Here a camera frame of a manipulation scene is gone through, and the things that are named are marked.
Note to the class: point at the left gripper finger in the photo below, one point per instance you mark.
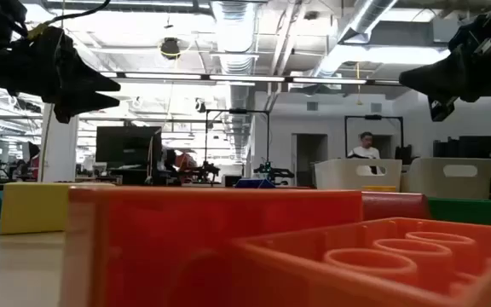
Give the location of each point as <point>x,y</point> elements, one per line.
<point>85,81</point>
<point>79,106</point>

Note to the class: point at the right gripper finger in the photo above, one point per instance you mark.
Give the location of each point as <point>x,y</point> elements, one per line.
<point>439,108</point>
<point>437,79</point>

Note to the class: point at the beige plastic bin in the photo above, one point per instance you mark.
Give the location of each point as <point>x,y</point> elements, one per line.
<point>424,179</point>

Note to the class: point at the yellow toy brick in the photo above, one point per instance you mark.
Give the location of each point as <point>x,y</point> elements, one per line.
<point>32,209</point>
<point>377,188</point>

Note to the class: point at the green toy brick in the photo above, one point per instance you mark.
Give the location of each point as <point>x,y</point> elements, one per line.
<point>467,211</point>

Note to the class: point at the white plastic bin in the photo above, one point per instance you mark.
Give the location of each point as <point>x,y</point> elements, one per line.
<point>335,175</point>

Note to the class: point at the black background robot arm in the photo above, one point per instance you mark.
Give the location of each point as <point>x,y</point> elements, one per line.
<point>271,172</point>
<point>207,170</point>

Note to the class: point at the white pillar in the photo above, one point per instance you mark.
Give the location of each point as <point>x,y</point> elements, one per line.
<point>60,145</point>

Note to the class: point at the black equipment stack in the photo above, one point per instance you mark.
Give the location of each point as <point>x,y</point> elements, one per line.
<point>475,147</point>

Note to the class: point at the black monitor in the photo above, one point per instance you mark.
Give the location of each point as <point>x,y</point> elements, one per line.
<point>126,145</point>

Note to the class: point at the black and red chair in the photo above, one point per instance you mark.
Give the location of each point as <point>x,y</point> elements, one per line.
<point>34,150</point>

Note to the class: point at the person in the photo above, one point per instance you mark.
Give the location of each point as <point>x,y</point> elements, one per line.
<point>365,151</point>

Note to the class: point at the black round ceiling fixture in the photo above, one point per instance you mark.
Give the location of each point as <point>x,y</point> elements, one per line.
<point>170,48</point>

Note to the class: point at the red toy brick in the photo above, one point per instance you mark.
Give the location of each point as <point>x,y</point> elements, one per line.
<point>394,205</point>

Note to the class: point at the small black ceiling fixture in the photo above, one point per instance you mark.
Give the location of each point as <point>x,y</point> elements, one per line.
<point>200,106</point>

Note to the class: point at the red background item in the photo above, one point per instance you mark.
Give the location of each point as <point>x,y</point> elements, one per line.
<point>186,161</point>

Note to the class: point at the orange toy brick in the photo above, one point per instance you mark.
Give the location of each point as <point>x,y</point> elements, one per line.
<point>399,264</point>
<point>164,239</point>

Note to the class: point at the long ceiling light bar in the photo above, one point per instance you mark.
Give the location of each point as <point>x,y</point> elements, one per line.
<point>245,78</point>

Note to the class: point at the white wall vent grille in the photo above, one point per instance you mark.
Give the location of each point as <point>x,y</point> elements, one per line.
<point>376,107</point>
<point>312,106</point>

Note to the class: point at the black gantry frame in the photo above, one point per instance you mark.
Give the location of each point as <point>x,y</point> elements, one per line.
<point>238,111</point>
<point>373,116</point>

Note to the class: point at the smooth silver ventilation duct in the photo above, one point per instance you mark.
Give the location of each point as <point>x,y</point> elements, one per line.
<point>356,30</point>

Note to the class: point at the ribbed silver ventilation duct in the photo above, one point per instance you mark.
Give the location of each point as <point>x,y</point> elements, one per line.
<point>235,34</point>

